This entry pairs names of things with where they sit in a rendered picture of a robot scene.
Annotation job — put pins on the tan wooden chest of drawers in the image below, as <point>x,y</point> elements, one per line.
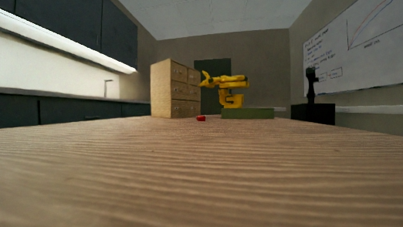
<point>161,89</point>

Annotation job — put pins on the tan wooden drawer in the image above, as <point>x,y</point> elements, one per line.
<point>193,108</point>
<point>193,77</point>
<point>179,72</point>
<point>179,108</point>
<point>193,92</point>
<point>179,90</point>

